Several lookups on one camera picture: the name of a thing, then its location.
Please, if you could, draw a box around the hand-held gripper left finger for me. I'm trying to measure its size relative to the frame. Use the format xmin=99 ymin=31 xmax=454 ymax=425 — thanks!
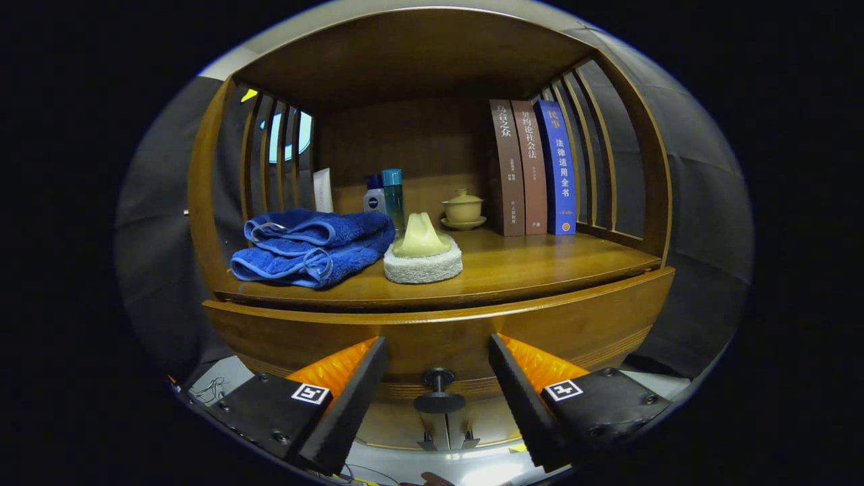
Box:
xmin=184 ymin=335 xmax=391 ymax=477

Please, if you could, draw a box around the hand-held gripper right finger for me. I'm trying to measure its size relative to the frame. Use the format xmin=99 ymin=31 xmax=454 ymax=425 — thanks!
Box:
xmin=487 ymin=333 xmax=676 ymax=473

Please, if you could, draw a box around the wooden drawer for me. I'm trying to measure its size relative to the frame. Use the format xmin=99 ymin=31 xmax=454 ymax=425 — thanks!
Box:
xmin=202 ymin=265 xmax=676 ymax=414

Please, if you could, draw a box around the yellow white scrub sponge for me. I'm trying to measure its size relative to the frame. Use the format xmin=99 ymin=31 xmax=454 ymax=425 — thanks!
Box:
xmin=383 ymin=212 xmax=464 ymax=285

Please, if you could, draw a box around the wooden cabinet door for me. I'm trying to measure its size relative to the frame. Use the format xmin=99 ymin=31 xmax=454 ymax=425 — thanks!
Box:
xmin=361 ymin=403 xmax=443 ymax=452
xmin=442 ymin=398 xmax=524 ymax=450

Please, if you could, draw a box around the wooden countertop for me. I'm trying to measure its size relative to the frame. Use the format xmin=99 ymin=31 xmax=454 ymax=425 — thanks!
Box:
xmin=215 ymin=226 xmax=662 ymax=311

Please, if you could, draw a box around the wooden cabinet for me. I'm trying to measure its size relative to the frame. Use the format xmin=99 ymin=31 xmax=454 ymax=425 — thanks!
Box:
xmin=187 ymin=7 xmax=676 ymax=452

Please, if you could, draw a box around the blue towel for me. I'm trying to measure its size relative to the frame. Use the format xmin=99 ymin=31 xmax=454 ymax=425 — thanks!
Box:
xmin=229 ymin=208 xmax=397 ymax=290

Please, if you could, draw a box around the yellow lidded tea bowl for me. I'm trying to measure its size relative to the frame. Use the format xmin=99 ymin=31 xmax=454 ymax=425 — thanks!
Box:
xmin=441 ymin=188 xmax=487 ymax=231

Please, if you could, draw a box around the white blue lotion bottle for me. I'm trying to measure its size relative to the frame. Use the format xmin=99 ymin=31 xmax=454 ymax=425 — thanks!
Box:
xmin=362 ymin=174 xmax=387 ymax=215

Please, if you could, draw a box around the teal glass bottle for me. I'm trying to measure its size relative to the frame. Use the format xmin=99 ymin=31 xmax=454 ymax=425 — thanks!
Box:
xmin=381 ymin=169 xmax=406 ymax=234

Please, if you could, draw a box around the white tube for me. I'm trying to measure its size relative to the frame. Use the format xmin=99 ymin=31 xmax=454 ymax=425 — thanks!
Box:
xmin=313 ymin=167 xmax=335 ymax=214

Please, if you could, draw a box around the reddish brown book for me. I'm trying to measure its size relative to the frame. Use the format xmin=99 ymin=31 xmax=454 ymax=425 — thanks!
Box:
xmin=511 ymin=100 xmax=549 ymax=236

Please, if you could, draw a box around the dark brown book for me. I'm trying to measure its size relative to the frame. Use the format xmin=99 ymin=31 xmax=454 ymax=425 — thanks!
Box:
xmin=489 ymin=99 xmax=526 ymax=238

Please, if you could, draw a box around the blue book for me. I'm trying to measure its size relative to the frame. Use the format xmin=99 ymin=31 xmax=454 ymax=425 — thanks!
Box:
xmin=533 ymin=100 xmax=577 ymax=236

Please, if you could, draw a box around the tangle of cables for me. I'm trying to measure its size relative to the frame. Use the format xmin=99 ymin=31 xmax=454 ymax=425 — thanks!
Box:
xmin=189 ymin=377 xmax=227 ymax=406

